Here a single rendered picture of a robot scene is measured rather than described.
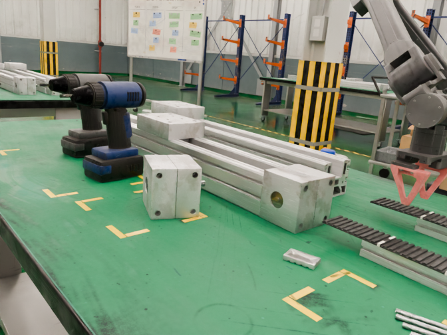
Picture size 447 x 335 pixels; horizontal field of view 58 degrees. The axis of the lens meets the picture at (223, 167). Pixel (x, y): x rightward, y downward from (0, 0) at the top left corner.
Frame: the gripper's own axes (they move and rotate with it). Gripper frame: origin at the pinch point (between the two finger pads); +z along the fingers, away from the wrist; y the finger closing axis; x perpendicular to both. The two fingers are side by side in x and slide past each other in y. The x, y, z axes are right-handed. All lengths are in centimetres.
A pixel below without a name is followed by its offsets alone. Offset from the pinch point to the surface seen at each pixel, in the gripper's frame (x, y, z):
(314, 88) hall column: -219, -248, -4
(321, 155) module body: -24.5, -2.1, -2.4
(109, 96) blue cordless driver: -50, 40, -13
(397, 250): 7.7, 20.8, 2.6
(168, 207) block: -25.4, 39.8, 3.9
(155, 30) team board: -562, -268, -61
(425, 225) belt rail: 3.3, 1.1, 4.4
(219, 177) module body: -30.4, 24.1, 1.6
